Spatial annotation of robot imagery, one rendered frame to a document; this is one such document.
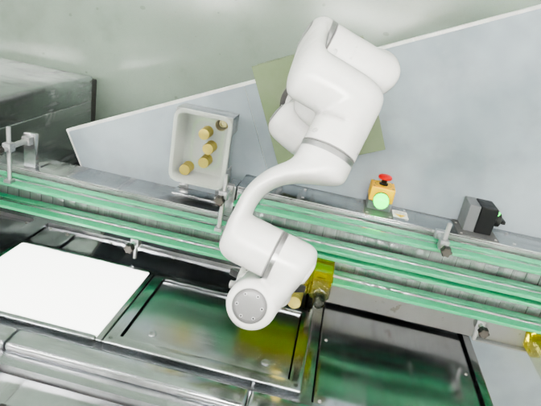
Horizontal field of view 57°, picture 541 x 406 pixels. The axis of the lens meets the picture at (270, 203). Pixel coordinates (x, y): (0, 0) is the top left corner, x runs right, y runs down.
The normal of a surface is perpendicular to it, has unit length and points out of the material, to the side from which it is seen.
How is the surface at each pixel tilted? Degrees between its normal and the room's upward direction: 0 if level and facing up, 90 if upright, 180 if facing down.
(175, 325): 90
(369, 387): 91
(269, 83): 2
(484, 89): 0
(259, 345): 90
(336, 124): 31
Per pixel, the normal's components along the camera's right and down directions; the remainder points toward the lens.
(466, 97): -0.17, 0.34
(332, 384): 0.17, -0.92
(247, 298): -0.11, -0.03
